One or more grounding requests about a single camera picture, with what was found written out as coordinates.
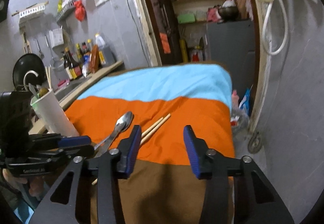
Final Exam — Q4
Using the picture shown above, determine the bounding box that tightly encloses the wooden chopstick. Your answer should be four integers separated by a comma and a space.
141, 117, 163, 138
91, 113, 172, 186

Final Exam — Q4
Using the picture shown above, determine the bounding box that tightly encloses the left hand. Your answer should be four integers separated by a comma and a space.
2, 169, 45, 197

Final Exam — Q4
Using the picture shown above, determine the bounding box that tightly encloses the brass spoon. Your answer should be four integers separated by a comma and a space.
38, 87, 49, 98

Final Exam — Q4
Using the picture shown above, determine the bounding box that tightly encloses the white hanging box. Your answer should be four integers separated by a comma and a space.
49, 28, 64, 48

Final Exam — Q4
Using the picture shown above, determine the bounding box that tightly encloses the small steel spoon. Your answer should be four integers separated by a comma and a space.
94, 122, 126, 150

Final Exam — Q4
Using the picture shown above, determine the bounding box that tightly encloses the white hose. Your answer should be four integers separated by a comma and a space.
261, 0, 290, 56

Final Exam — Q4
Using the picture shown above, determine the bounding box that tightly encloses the steel strainer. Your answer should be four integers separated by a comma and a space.
45, 35, 64, 72

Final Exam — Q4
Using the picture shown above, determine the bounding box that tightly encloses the red white bottle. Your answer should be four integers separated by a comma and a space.
190, 45, 204, 62

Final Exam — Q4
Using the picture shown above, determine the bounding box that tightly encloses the steel sink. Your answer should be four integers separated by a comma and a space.
54, 77, 89, 102

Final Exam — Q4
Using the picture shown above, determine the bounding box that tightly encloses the red plastic bag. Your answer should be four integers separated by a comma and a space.
74, 0, 86, 22

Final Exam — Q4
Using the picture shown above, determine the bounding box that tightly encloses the pink cloth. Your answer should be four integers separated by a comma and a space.
207, 6, 222, 23

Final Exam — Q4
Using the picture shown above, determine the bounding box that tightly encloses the white utensil holder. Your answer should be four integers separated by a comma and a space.
30, 90, 79, 137

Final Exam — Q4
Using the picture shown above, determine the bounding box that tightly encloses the grey cabinet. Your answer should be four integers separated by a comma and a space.
207, 19, 255, 98

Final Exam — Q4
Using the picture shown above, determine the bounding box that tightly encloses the orange snack packet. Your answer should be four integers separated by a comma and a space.
89, 44, 99, 74

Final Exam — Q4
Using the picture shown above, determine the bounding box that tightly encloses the large steel spoon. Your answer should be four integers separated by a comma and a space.
94, 111, 134, 158

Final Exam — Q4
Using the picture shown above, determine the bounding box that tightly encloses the dark soy sauce bottle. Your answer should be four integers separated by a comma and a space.
65, 47, 82, 80

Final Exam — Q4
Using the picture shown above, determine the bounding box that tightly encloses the black wok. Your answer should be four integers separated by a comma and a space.
12, 53, 47, 90

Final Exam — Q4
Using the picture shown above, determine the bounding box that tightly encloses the striped colourful cloth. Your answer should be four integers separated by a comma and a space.
65, 64, 234, 223

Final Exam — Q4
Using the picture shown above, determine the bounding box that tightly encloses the wooden cutting board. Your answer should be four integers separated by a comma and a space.
237, 0, 249, 19

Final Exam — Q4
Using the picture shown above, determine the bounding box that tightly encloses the dark bowl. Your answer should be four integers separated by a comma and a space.
217, 6, 239, 22

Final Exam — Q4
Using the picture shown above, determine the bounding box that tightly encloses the white wall basket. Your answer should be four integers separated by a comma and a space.
11, 1, 49, 24

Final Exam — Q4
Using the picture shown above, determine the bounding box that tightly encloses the grey wall shelf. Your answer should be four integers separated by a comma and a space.
55, 1, 75, 23

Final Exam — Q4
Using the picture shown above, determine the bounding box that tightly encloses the steel faucet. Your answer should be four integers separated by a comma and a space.
23, 70, 39, 91

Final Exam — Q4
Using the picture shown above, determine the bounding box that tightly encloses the green box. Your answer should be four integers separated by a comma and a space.
177, 13, 195, 24

